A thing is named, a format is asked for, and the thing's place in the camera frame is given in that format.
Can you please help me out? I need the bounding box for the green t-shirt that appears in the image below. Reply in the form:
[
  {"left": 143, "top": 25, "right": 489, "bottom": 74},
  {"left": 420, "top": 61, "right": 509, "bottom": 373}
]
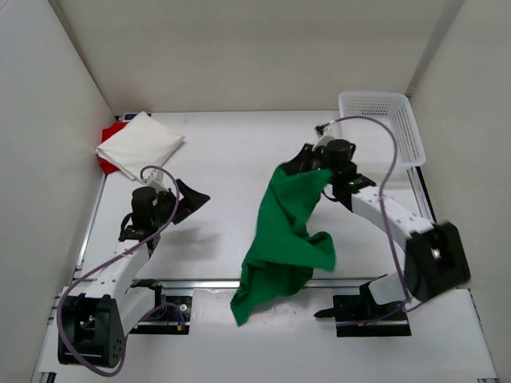
[{"left": 230, "top": 165, "right": 336, "bottom": 326}]

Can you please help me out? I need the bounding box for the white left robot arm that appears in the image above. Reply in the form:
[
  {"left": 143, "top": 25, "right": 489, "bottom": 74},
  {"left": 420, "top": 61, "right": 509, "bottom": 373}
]
[{"left": 56, "top": 180, "right": 210, "bottom": 377}]

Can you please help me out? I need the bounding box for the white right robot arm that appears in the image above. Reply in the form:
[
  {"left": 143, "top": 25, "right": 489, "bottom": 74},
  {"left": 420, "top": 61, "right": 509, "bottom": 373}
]
[{"left": 283, "top": 139, "right": 471, "bottom": 319}]

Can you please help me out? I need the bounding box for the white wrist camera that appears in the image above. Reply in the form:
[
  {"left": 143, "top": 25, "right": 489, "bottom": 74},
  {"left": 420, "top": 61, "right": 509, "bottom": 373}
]
[
  {"left": 144, "top": 170, "right": 166, "bottom": 192},
  {"left": 314, "top": 120, "right": 339, "bottom": 149}
]

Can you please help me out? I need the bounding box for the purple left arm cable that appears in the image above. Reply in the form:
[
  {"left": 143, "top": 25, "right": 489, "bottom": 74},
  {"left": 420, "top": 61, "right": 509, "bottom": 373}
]
[{"left": 56, "top": 165, "right": 187, "bottom": 378}]

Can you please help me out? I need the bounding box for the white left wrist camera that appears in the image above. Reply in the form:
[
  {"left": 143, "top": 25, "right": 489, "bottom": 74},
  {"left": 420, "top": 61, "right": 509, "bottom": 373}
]
[{"left": 144, "top": 170, "right": 166, "bottom": 192}]

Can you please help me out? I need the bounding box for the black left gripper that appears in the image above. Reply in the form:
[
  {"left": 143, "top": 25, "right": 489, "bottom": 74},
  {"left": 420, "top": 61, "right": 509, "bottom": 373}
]
[{"left": 152, "top": 179, "right": 209, "bottom": 227}]

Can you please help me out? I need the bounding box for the white t-shirt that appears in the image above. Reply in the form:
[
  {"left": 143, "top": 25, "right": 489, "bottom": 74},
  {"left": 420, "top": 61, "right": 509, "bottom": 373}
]
[{"left": 96, "top": 112, "right": 185, "bottom": 181}]

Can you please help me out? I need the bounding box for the aluminium table frame rail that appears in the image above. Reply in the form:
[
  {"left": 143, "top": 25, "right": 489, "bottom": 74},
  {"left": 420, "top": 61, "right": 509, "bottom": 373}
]
[{"left": 406, "top": 165, "right": 456, "bottom": 289}]

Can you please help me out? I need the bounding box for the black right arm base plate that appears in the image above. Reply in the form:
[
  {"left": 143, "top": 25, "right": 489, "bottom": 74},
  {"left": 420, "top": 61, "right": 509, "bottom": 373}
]
[{"left": 314, "top": 295, "right": 411, "bottom": 338}]

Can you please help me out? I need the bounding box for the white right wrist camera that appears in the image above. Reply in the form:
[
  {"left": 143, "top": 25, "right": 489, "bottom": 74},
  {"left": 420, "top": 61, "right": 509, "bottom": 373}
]
[{"left": 314, "top": 120, "right": 339, "bottom": 149}]

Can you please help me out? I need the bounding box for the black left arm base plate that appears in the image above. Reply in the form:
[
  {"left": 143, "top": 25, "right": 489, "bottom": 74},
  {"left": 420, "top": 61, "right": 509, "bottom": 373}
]
[{"left": 130, "top": 286, "right": 192, "bottom": 336}]

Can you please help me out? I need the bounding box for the white plastic laundry basket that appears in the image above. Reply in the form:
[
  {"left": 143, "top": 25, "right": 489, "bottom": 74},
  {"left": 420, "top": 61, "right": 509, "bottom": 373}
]
[{"left": 336, "top": 91, "right": 426, "bottom": 175}]

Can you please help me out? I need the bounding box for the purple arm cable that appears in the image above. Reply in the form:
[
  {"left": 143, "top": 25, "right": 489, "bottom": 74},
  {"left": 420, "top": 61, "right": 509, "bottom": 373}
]
[
  {"left": 56, "top": 165, "right": 187, "bottom": 378},
  {"left": 327, "top": 116, "right": 424, "bottom": 328}
]

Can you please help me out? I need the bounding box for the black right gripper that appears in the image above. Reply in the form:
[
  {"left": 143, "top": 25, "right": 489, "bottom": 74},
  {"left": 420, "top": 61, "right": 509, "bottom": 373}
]
[{"left": 282, "top": 144, "right": 338, "bottom": 185}]

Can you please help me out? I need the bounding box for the red t-shirt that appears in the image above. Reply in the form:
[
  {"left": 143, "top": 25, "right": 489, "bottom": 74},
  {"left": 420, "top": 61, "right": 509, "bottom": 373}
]
[{"left": 98, "top": 122, "right": 131, "bottom": 176}]

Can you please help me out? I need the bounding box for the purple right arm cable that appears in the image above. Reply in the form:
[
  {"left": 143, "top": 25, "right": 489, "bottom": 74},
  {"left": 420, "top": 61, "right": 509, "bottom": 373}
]
[{"left": 327, "top": 116, "right": 424, "bottom": 328}]

